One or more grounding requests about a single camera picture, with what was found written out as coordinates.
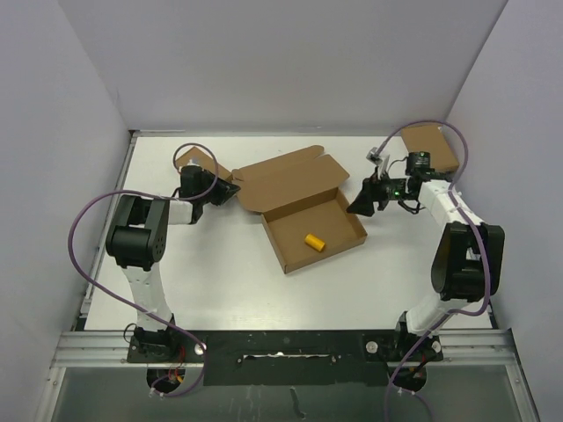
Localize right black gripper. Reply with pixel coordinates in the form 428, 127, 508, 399
347, 167, 413, 217

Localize small yellow object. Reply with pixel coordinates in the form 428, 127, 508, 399
304, 234, 325, 252

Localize large cardboard box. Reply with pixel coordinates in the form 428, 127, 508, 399
231, 145, 367, 274

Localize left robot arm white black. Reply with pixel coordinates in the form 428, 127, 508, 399
106, 164, 240, 361

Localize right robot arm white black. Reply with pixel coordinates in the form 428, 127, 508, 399
347, 149, 505, 360

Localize small closed cardboard box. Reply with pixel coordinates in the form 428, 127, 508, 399
174, 147, 232, 182

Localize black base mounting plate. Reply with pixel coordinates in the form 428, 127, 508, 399
127, 329, 443, 392

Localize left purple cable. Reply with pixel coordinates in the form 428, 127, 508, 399
67, 142, 221, 400

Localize purple cable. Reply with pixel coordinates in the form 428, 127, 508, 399
383, 119, 492, 422
67, 142, 221, 400

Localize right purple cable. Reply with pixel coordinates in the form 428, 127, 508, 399
383, 119, 492, 422

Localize aluminium frame rail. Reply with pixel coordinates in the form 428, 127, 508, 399
35, 329, 539, 421

